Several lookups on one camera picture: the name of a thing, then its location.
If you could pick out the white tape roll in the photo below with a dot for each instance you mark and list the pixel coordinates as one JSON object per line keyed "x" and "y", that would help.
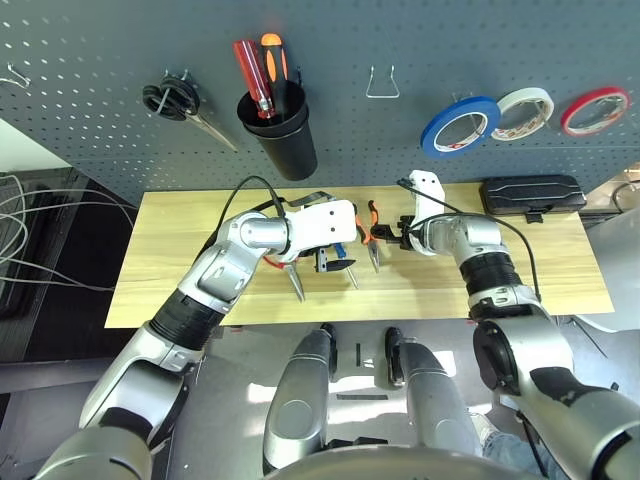
{"x": 525, "y": 93}

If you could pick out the silver right robot leg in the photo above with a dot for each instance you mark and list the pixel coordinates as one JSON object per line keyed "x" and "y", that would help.
{"x": 435, "y": 395}

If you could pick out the blue tape roll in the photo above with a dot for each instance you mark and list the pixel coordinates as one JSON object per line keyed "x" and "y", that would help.
{"x": 430, "y": 137}

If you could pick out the black plastic holder cup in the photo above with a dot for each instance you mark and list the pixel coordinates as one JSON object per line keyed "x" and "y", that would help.
{"x": 295, "y": 150}

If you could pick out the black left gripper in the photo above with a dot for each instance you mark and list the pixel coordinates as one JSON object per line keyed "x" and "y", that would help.
{"x": 324, "y": 260}

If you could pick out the steel peg hook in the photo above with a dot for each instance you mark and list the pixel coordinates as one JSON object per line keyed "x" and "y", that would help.
{"x": 477, "y": 125}
{"x": 610, "y": 104}
{"x": 540, "y": 108}

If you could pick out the black plastic tool case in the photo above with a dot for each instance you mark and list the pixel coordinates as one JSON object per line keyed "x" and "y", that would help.
{"x": 530, "y": 195}

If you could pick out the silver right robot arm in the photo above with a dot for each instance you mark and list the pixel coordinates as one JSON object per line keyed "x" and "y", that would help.
{"x": 480, "y": 240}

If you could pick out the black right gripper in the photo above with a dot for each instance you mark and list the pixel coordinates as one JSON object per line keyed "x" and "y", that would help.
{"x": 406, "y": 235}

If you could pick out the blue jeans leg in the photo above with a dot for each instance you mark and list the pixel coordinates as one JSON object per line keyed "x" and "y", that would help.
{"x": 515, "y": 455}

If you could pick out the silver left robot leg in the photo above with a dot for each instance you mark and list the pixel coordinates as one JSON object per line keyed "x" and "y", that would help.
{"x": 295, "y": 400}

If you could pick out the silver robot leg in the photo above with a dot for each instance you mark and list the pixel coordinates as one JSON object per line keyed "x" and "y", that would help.
{"x": 435, "y": 395}
{"x": 295, "y": 400}

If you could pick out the orange black needle-nose pliers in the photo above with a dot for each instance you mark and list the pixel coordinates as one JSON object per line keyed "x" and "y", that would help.
{"x": 375, "y": 255}

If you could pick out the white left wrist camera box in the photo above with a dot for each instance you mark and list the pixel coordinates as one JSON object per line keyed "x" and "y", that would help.
{"x": 325, "y": 225}

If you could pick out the grey robot torso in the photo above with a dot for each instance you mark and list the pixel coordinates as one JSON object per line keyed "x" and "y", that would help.
{"x": 400, "y": 465}

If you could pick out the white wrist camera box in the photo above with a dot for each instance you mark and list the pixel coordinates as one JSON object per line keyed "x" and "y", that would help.
{"x": 425, "y": 200}
{"x": 325, "y": 225}

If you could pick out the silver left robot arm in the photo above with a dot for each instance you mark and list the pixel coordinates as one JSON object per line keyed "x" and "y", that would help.
{"x": 215, "y": 270}

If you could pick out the dark side table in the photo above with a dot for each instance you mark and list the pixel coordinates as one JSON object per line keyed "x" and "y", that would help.
{"x": 65, "y": 300}

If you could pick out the grey perforated pegboard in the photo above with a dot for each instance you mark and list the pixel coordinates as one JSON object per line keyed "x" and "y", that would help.
{"x": 350, "y": 40}

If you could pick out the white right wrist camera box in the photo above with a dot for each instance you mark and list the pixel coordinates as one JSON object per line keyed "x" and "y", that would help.
{"x": 425, "y": 200}

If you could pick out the white sneaker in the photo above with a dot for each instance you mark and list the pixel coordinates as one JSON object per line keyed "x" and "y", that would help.
{"x": 482, "y": 425}

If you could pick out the steel double prong hook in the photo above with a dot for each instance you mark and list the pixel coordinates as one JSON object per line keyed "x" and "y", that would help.
{"x": 175, "y": 75}

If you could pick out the red tape roll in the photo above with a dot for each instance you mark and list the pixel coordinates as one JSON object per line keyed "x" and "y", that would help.
{"x": 575, "y": 107}

